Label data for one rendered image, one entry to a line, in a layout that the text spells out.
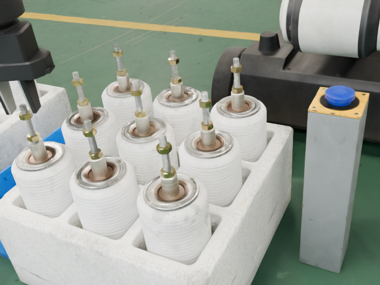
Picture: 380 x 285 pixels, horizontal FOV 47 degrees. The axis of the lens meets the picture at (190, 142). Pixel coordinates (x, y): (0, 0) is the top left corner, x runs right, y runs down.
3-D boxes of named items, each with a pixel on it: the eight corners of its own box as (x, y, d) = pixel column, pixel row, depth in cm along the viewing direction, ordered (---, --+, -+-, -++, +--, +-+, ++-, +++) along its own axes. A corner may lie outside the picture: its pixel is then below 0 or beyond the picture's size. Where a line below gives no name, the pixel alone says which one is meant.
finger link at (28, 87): (29, 116, 63) (16, 77, 59) (37, 105, 66) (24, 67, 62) (40, 115, 63) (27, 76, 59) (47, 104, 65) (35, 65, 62)
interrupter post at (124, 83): (130, 92, 85) (127, 77, 83) (118, 93, 85) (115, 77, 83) (132, 86, 87) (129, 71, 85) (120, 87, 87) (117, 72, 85)
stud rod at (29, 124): (39, 149, 68) (25, 106, 64) (33, 149, 68) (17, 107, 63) (41, 145, 69) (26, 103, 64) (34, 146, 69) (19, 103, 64)
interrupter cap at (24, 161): (20, 149, 72) (18, 145, 72) (67, 141, 73) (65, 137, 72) (13, 177, 66) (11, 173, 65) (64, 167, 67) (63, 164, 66)
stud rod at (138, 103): (145, 125, 71) (137, 82, 67) (138, 125, 71) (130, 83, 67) (146, 121, 72) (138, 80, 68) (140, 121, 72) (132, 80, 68)
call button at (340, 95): (327, 95, 64) (328, 82, 63) (356, 99, 63) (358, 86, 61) (320, 108, 61) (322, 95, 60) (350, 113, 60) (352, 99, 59)
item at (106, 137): (84, 218, 83) (59, 138, 73) (83, 186, 91) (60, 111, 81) (134, 207, 84) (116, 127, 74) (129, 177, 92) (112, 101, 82)
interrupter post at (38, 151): (34, 155, 70) (27, 138, 68) (49, 152, 70) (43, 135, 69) (32, 164, 68) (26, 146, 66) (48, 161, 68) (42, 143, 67)
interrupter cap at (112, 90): (142, 98, 83) (141, 94, 82) (102, 100, 83) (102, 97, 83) (146, 80, 89) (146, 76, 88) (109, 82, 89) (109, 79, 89)
